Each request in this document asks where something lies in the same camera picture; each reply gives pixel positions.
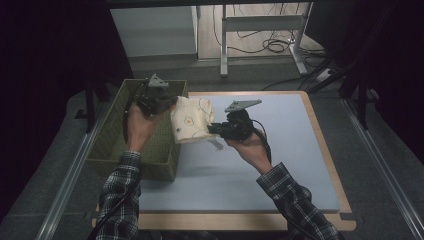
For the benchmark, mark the person's left hand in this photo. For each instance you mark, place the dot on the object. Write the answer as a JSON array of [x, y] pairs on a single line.
[[140, 130]]

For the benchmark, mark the wooden table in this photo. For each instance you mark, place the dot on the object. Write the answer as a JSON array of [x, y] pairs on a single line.
[[213, 221]]

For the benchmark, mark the black stand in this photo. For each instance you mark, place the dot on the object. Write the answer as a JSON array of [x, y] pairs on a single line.
[[89, 106], [361, 100]]

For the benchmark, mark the white cabinet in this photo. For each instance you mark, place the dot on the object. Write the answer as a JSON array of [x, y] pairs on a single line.
[[153, 31]]

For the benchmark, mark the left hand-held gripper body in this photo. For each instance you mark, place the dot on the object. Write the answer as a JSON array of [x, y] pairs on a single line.
[[155, 100]]

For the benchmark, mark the cream printed cloth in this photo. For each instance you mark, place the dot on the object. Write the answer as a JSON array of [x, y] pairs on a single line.
[[191, 120]]

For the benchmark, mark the metal floor rail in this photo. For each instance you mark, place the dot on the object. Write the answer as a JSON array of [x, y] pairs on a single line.
[[66, 183], [383, 166]]

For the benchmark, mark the white power strip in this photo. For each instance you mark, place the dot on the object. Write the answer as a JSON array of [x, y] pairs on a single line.
[[323, 75]]

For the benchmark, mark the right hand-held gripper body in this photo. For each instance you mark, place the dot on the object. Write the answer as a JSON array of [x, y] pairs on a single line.
[[240, 125]]

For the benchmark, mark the person's right hand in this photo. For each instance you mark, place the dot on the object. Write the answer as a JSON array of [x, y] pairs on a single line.
[[253, 150]]

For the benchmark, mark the green plastic basket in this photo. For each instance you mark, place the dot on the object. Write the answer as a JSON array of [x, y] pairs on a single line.
[[110, 133]]

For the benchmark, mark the grey metal desk frame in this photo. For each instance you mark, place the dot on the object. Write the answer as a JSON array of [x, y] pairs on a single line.
[[260, 23]]

